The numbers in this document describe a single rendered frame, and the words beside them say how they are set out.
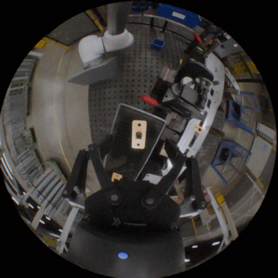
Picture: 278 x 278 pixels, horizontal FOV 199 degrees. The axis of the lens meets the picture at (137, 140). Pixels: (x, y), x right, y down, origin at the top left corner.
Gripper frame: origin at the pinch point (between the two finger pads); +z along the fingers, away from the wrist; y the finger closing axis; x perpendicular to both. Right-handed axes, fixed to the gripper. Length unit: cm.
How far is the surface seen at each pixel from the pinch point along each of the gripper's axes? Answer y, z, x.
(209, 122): 41.9, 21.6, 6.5
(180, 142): 22.5, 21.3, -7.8
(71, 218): -202, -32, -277
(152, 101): 3.2, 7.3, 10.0
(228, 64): 68, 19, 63
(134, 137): -1.4, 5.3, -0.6
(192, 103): 15.5, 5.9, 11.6
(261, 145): 814, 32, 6
